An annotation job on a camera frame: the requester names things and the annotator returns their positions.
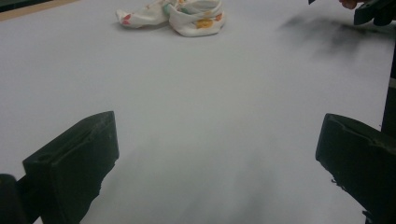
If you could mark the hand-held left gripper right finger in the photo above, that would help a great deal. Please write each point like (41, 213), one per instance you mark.
(361, 155)

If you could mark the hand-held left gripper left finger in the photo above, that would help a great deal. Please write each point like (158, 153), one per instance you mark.
(71, 161)

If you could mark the white baby pants colourful print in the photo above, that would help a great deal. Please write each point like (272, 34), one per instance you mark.
(193, 18)

